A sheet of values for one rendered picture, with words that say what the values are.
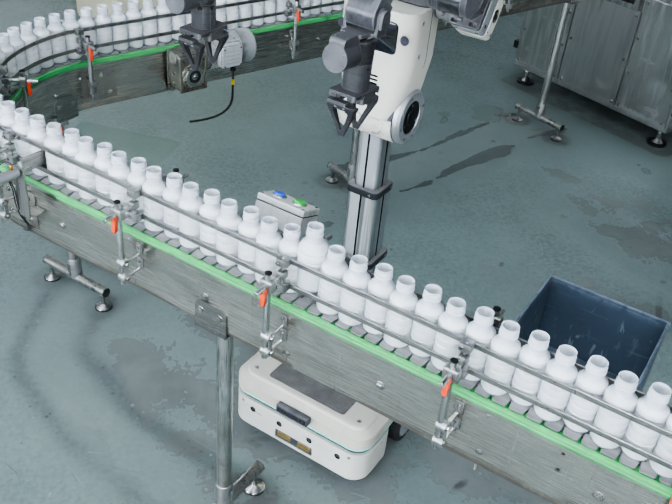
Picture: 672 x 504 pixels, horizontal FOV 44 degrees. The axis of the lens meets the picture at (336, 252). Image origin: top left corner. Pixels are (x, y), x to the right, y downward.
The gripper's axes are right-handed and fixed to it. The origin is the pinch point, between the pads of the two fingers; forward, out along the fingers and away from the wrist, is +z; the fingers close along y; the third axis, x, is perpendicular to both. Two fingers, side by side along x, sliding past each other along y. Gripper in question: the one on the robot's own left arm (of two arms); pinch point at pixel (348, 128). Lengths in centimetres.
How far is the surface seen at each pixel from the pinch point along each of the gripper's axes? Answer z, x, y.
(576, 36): 63, 59, 380
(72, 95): 48, 139, 47
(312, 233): 21.5, -0.7, -10.0
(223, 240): 32.9, 22.4, -11.0
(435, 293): 25.4, -29.5, -5.8
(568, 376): 28, -61, -10
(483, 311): 24.4, -40.4, -6.0
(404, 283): 25.5, -22.8, -7.0
